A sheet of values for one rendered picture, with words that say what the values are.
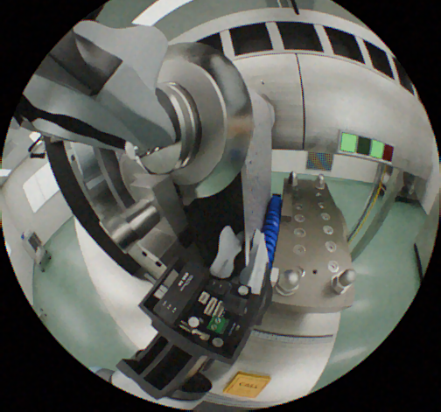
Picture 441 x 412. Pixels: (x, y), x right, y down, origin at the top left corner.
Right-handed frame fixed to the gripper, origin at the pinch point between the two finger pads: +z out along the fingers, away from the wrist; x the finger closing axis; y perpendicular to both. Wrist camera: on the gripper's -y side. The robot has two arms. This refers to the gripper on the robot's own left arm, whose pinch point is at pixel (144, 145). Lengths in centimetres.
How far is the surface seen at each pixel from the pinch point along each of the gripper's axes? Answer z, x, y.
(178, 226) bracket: 7.5, 3.0, -6.2
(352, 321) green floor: 85, -105, -90
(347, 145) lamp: 32.1, -27.8, 18.4
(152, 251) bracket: 5.2, 4.4, -9.4
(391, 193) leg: 59, -75, 13
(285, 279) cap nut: 13.5, -10.2, -11.4
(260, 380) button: 8.0, -15.5, -34.8
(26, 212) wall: -199, 552, -159
